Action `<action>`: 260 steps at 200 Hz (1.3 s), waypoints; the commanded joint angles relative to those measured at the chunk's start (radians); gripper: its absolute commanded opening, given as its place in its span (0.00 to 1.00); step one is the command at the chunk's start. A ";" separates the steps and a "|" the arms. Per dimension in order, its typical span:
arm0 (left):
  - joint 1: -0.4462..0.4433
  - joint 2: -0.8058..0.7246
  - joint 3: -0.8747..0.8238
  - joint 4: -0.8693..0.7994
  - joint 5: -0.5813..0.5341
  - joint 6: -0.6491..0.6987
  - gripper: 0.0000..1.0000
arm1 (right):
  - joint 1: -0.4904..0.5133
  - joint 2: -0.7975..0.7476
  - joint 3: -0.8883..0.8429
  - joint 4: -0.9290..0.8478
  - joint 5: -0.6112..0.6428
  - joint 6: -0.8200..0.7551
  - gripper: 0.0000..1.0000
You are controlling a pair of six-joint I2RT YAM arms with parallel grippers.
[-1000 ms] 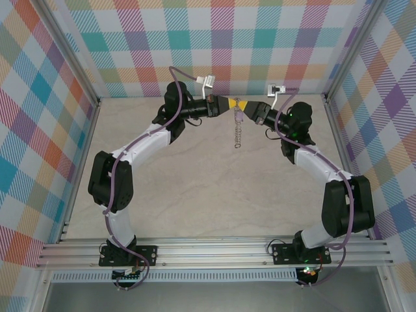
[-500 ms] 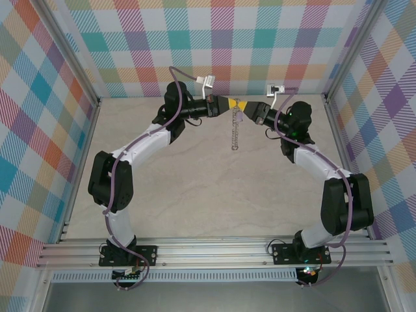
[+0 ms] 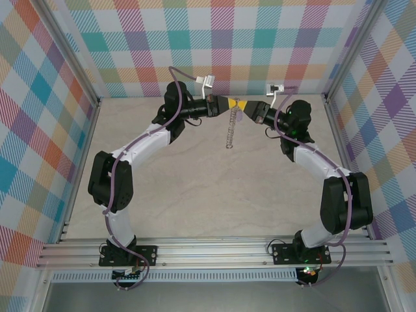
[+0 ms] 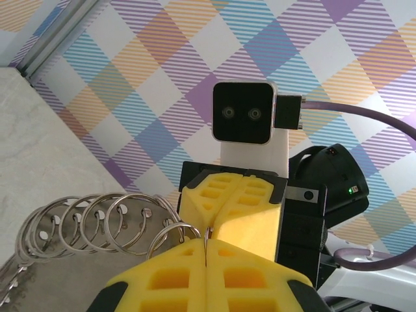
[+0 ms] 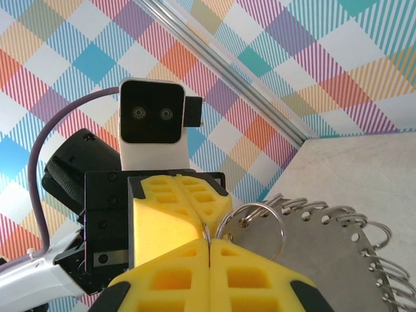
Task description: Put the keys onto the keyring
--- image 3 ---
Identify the purple key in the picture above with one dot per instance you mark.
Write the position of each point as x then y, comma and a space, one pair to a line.
240, 116

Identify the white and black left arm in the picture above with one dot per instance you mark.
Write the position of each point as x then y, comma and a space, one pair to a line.
143, 143

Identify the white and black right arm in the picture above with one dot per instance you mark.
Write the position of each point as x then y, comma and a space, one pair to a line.
315, 159

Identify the circuit board with orange connector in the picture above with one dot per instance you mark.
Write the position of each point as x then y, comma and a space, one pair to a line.
308, 272

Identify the small black circuit board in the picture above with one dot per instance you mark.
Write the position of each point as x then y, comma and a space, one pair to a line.
126, 277

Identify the grey metal sheet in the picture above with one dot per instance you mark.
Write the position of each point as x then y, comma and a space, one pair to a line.
211, 299

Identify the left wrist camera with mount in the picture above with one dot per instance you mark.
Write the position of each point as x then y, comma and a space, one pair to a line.
209, 81

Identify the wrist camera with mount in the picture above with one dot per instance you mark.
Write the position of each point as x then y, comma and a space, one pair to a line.
274, 88
209, 81

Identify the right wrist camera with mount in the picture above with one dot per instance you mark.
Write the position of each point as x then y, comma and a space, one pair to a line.
274, 88

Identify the aluminium side rail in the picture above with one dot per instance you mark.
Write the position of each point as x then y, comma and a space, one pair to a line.
347, 162
80, 162

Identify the aluminium frame post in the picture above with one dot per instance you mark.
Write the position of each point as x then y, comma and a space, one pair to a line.
352, 48
68, 48

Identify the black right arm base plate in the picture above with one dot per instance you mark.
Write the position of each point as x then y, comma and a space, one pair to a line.
279, 253

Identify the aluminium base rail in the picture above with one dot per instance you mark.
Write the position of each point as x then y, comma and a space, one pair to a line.
211, 252

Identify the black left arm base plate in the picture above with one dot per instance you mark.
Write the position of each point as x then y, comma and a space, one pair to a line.
146, 255

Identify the aluminium frame beam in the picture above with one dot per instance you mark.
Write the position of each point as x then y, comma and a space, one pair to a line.
40, 292
388, 292

